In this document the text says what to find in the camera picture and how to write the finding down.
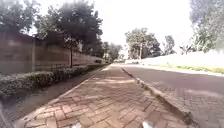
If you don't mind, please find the group of tall trees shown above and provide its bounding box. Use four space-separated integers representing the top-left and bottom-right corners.
124 27 163 61

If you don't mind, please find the grass strip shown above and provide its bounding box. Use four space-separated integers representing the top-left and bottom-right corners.
146 64 224 75

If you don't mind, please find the brown brick wall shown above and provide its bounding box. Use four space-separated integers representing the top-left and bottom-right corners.
0 31 104 75

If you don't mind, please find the row of trees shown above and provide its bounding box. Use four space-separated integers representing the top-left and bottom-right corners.
0 0 123 63

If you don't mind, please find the red brick path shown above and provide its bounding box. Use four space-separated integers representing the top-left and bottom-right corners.
14 64 193 128

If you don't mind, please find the dark pole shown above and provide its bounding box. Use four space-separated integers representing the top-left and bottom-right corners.
69 41 74 69

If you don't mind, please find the white wall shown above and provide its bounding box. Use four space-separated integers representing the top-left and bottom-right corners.
124 49 224 69

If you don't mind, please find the stone kerb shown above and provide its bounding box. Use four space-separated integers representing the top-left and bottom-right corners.
119 66 201 128

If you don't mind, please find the large leafy tree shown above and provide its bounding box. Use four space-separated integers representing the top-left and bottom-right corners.
179 0 224 54

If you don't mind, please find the low green hedge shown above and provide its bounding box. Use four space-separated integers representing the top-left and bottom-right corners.
0 63 108 99

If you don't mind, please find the grey paved road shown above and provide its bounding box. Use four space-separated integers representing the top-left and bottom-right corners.
121 64 224 128

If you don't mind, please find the slim tree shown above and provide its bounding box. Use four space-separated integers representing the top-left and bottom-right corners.
162 34 177 56

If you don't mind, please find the robot's own part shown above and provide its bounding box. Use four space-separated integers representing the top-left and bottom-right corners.
71 122 82 128
142 121 153 128

